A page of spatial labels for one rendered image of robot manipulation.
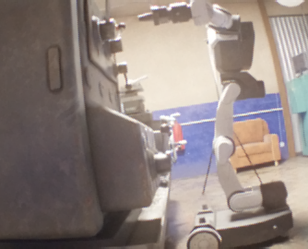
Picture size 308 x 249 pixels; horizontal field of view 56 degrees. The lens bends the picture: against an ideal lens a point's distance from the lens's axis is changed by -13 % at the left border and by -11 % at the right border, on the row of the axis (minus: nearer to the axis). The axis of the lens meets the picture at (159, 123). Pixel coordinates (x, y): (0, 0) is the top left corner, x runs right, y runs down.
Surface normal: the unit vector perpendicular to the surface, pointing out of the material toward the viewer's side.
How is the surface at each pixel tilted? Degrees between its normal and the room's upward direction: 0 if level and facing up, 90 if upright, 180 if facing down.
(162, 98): 90
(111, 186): 90
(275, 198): 90
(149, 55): 90
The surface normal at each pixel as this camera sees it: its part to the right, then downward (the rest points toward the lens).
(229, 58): -0.14, 0.15
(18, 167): -0.05, -0.06
